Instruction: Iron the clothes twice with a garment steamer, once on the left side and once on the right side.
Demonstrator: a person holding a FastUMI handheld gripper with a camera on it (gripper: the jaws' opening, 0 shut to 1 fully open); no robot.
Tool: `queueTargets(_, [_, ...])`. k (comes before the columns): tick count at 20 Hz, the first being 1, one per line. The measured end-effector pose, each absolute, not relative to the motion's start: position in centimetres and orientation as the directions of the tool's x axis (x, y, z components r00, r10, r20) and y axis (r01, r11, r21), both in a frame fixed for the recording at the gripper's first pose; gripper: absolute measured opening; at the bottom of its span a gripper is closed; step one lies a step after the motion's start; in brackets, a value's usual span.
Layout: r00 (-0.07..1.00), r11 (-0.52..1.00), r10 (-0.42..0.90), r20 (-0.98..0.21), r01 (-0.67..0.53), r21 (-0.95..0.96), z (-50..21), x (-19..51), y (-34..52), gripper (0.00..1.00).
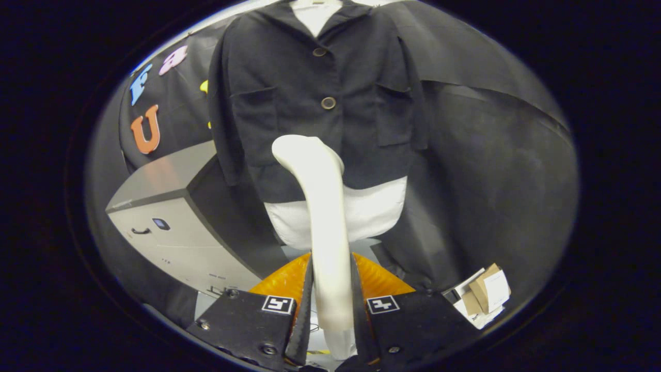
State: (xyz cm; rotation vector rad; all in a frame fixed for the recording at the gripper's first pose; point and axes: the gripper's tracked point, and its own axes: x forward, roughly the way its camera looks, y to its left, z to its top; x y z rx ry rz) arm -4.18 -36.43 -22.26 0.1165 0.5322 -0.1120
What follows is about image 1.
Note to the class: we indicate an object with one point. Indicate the white mannequin torso on stand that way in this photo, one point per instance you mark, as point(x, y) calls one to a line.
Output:
point(372, 212)

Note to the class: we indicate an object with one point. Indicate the brown cardboard box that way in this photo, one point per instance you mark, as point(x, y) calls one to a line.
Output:
point(477, 289)

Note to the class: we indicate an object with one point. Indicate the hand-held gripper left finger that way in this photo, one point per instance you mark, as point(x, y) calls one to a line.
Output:
point(303, 330)

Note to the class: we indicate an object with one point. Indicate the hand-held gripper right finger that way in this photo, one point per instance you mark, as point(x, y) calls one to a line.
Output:
point(360, 325)

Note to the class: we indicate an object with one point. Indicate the white garment steamer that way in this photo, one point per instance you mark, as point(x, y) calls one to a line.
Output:
point(325, 232)

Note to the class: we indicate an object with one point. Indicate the black backdrop cloth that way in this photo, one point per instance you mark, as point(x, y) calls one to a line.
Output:
point(490, 155)

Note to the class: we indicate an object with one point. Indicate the grey cabinet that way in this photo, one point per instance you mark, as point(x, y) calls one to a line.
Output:
point(170, 237)

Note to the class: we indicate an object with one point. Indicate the black jacket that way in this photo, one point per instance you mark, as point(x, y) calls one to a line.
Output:
point(289, 129)

